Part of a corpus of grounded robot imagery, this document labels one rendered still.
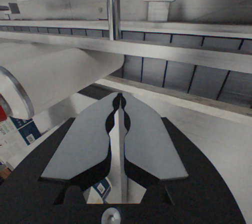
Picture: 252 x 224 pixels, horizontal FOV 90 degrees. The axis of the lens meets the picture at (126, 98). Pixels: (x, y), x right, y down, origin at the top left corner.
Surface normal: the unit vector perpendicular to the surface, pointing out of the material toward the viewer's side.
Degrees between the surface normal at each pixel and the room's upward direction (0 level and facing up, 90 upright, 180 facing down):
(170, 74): 0
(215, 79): 0
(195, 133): 0
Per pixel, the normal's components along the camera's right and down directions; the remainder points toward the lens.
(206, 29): -0.49, 0.47
